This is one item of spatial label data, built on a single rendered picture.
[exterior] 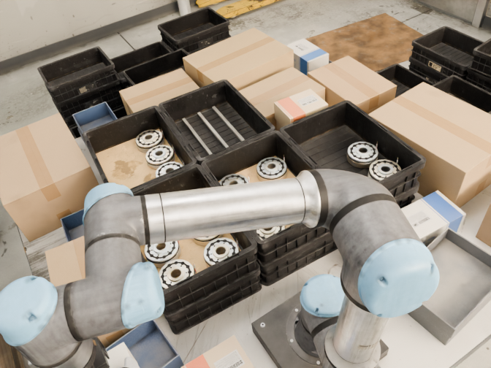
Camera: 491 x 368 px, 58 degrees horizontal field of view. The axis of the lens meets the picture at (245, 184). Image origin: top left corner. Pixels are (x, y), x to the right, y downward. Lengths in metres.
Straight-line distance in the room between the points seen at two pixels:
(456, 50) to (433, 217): 1.84
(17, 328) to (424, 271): 0.51
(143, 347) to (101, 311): 0.80
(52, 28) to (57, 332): 4.03
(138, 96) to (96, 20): 2.65
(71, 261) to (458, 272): 1.13
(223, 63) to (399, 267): 1.51
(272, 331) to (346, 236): 0.64
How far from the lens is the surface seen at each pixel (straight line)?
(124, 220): 0.65
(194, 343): 1.35
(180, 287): 1.18
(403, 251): 0.66
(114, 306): 0.58
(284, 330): 1.28
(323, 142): 1.65
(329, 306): 1.06
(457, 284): 1.42
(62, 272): 1.41
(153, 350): 1.37
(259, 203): 0.68
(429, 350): 1.36
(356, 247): 0.67
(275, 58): 2.00
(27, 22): 4.46
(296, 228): 1.24
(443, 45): 3.22
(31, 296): 0.60
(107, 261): 0.60
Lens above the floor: 1.90
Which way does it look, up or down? 45 degrees down
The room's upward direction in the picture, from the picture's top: 8 degrees counter-clockwise
